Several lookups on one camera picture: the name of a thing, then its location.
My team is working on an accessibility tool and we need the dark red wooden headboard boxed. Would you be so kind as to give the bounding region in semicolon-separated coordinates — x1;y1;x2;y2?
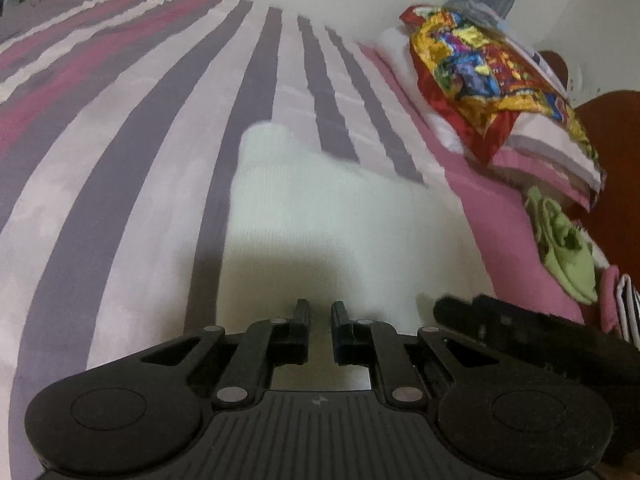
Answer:
537;49;640;306

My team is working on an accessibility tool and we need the pink small garment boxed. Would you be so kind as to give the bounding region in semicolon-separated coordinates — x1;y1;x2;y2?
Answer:
598;266;622;338

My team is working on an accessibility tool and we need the white garment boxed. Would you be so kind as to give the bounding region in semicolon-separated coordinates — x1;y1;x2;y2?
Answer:
217;122;492;390

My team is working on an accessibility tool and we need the green small garment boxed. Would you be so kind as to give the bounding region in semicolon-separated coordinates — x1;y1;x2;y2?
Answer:
524;186;598;304

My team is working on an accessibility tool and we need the colourful red yellow satin cloth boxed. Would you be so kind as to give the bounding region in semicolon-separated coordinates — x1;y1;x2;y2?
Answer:
400;4;579;165

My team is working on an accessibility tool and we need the white pillow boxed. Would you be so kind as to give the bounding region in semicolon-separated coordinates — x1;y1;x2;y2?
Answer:
374;24;482;158

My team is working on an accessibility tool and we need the pink purple striped bedsheet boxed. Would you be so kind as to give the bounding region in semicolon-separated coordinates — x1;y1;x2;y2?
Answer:
1;0;582;479

